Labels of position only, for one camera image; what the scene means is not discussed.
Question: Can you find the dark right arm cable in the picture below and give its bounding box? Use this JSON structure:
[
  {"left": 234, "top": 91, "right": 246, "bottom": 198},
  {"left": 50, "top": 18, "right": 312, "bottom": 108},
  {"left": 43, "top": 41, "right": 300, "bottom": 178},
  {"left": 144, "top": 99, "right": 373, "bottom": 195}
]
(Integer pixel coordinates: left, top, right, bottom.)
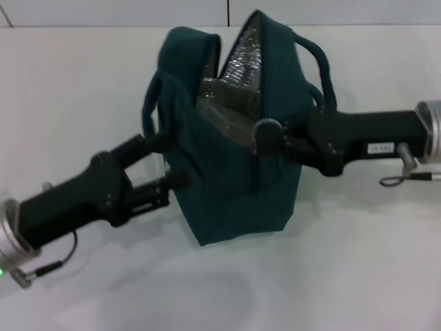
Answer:
[{"left": 378, "top": 143, "right": 441, "bottom": 188}]

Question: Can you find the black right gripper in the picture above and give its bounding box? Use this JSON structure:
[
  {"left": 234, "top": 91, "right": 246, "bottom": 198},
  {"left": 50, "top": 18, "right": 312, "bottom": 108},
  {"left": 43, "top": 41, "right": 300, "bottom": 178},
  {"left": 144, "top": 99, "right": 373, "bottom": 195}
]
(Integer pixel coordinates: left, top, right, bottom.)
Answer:
[{"left": 252, "top": 106, "right": 431, "bottom": 179}]

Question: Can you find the dark arm cable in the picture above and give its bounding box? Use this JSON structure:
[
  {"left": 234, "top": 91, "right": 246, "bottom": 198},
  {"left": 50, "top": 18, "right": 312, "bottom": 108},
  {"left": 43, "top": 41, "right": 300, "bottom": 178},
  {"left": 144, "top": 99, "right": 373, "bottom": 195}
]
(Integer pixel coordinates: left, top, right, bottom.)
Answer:
[
  {"left": 32, "top": 230, "right": 79, "bottom": 277},
  {"left": 378, "top": 143, "right": 441, "bottom": 188}
]

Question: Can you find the clear plastic food container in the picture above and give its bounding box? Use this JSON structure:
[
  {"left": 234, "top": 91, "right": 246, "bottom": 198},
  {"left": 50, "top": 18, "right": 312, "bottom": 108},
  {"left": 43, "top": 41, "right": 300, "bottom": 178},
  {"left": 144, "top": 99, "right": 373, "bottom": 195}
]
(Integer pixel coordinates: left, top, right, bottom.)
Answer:
[{"left": 196, "top": 77, "right": 268, "bottom": 151}]

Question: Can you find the dark left arm cable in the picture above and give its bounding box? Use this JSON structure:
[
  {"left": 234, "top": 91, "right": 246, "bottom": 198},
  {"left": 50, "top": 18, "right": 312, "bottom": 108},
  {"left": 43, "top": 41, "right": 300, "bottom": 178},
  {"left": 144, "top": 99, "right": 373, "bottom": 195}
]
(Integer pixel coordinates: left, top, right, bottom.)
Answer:
[{"left": 32, "top": 230, "right": 79, "bottom": 277}]

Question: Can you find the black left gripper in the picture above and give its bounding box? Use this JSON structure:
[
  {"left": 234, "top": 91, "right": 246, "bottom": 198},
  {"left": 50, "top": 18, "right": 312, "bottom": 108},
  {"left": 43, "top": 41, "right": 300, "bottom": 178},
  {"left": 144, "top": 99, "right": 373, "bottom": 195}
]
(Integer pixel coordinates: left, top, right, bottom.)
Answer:
[{"left": 19, "top": 132, "right": 191, "bottom": 250}]

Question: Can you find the dark teal insulated lunch bag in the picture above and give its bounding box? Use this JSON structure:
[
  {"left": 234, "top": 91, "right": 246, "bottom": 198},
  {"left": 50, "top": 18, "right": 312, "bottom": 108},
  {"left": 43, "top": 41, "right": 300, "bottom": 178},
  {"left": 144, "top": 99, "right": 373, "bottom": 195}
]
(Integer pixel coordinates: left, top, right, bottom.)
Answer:
[{"left": 140, "top": 9, "right": 338, "bottom": 248}]

